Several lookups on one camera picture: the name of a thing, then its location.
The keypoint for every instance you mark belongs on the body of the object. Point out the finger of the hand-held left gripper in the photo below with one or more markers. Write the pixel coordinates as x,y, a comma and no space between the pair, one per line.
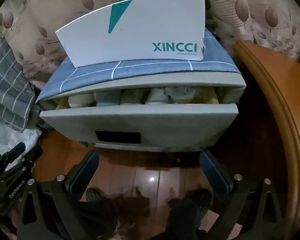
15,150

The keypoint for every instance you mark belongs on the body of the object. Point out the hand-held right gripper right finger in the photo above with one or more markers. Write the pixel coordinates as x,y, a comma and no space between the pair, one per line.
215,173

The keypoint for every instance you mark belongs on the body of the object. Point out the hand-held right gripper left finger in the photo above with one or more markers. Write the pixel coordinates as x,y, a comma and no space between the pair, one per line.
83,172

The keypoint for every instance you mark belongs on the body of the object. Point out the row of underwear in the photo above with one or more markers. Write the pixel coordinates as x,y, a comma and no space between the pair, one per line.
155,96

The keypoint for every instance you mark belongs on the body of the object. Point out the person's left leg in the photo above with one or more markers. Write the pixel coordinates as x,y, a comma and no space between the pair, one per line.
97,212

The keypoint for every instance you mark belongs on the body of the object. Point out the person's leg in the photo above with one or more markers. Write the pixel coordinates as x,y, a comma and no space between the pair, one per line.
97,212
185,212

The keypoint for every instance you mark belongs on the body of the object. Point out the person's right leg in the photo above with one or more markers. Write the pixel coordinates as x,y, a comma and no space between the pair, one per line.
185,212

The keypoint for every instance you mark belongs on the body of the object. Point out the grey plaid cloth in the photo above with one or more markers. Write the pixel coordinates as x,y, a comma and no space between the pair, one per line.
7,80

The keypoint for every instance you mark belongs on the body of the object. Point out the orange wooden bed board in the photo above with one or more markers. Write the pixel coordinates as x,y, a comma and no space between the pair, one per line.
277,92

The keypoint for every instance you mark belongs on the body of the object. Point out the grey nightstand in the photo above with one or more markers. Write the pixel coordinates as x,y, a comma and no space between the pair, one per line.
165,83

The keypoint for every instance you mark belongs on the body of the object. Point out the blue checked cloth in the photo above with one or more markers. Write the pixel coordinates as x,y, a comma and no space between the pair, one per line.
140,72

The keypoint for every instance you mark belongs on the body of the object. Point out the beige leaf print bedding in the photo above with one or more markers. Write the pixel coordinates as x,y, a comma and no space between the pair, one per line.
40,17

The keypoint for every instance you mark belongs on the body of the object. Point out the white box with teal print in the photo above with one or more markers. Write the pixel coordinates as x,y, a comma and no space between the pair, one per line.
140,30

